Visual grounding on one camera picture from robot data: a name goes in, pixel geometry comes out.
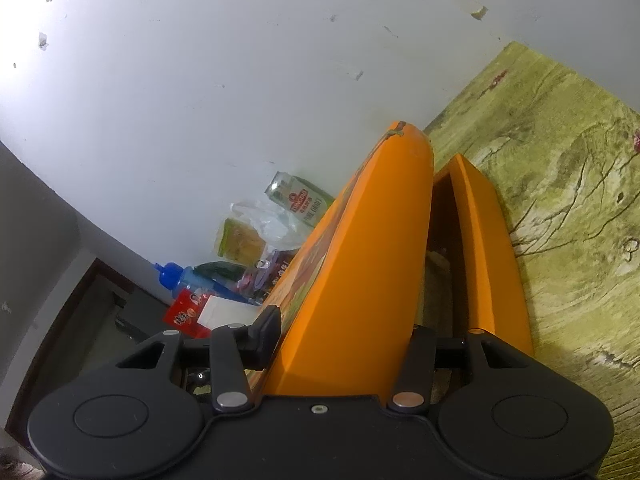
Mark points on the wall tape strip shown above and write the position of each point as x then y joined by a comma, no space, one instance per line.
478,12

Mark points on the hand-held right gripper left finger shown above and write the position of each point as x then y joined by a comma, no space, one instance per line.
267,330

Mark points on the orange box base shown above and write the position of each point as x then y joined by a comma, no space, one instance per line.
485,240

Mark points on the blue bottle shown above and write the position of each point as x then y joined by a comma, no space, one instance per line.
172,275

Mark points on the dark green bottle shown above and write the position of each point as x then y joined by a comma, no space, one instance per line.
220,270

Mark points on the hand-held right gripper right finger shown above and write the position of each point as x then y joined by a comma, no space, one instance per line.
417,360

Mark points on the orange box lid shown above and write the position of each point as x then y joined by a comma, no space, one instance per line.
370,260

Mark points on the green beer can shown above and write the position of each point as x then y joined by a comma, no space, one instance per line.
300,202

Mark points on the white carton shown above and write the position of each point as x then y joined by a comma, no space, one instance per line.
225,312

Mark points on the red snack packet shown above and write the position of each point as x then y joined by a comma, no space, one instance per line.
182,315

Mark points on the yellow snack packet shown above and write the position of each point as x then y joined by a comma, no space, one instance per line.
240,240

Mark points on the clear plastic bag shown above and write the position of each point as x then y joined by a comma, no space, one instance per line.
270,222

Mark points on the jar with purple lid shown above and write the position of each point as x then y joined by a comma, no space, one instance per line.
272,275

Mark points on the dark cabinet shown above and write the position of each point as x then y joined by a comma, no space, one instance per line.
135,320

